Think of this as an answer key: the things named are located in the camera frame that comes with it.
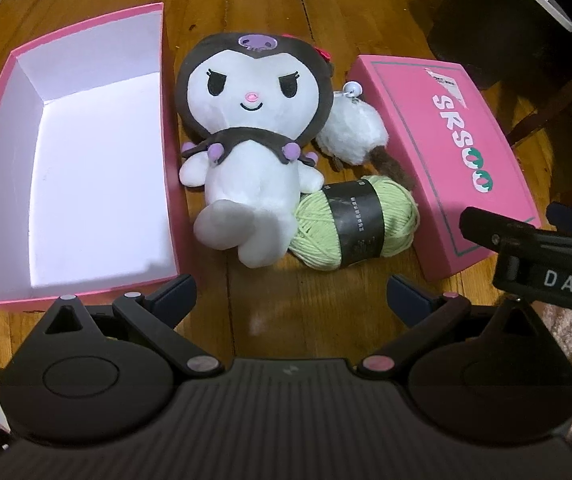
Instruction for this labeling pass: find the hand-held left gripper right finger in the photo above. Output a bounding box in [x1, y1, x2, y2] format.
[358, 275, 542, 378]

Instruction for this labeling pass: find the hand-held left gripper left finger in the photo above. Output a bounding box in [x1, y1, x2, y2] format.
[40, 274, 221, 378]

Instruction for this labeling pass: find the pink box lid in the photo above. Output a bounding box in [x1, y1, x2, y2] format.
[348, 54, 542, 283]

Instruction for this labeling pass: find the green yarn ball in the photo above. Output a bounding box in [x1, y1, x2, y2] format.
[286, 175, 421, 271]

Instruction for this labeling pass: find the pink cardboard box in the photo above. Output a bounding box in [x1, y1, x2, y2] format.
[0, 2, 193, 308]

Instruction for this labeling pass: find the white fluffy keychain plush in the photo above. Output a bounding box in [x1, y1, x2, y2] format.
[314, 80, 417, 192]

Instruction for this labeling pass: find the white and grey plush doll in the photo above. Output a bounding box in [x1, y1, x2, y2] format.
[176, 31, 334, 268]

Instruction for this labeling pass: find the wooden desktop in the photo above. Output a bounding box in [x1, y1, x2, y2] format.
[0, 0, 572, 366]

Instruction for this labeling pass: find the dark chair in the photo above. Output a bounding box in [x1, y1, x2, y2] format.
[410, 0, 572, 147]

